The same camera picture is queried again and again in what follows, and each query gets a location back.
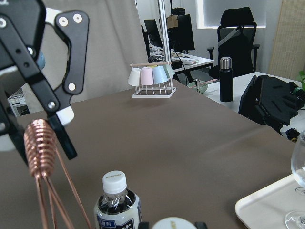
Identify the clear wine glass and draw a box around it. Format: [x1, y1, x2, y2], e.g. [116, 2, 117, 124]
[285, 130, 305, 229]

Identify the black office chair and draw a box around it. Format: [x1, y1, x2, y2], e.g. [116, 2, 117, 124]
[217, 6, 259, 77]

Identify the cream serving tray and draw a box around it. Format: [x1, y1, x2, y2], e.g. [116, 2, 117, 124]
[235, 175, 305, 229]

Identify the tea bottle front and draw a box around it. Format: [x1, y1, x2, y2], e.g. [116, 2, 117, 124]
[94, 170, 142, 229]

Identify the blue plastic cup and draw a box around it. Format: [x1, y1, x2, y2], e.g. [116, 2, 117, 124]
[152, 66, 168, 84]

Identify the copper wire bottle basket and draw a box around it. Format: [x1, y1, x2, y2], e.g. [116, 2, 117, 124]
[23, 119, 92, 229]

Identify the white plastic cup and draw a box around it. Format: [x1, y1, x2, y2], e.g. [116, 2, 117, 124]
[128, 67, 141, 87]

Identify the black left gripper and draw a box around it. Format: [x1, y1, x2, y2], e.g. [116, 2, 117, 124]
[0, 0, 89, 160]

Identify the black thermos bottle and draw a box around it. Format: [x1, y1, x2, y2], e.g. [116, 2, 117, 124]
[219, 57, 233, 102]

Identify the pink plastic cup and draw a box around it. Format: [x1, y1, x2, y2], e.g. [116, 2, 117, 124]
[140, 67, 153, 86]

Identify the white cup rack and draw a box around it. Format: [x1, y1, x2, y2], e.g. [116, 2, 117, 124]
[131, 61, 176, 98]

